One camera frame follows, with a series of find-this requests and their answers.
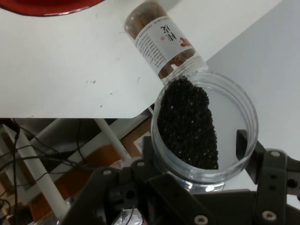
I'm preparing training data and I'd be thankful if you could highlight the red bowl with black rim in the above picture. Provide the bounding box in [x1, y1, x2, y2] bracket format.
[0, 0, 105, 17]

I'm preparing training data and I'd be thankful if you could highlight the brown cardboard box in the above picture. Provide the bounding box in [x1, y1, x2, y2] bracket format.
[119, 116, 153, 158]

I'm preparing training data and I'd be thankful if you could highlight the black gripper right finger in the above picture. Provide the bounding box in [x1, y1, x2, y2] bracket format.
[236, 129, 300, 225]

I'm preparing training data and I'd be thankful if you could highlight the clear jar of black seeds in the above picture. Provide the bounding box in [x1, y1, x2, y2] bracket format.
[150, 70, 260, 195]

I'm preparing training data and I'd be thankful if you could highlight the white metal tube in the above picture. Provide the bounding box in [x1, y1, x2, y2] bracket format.
[93, 118, 132, 166]
[1, 124, 70, 220]

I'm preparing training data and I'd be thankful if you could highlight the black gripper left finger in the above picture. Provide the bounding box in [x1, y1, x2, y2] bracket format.
[62, 137, 215, 225]

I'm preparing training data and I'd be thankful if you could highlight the brown spice jar white lid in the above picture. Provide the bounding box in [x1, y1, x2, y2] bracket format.
[123, 0, 208, 82]

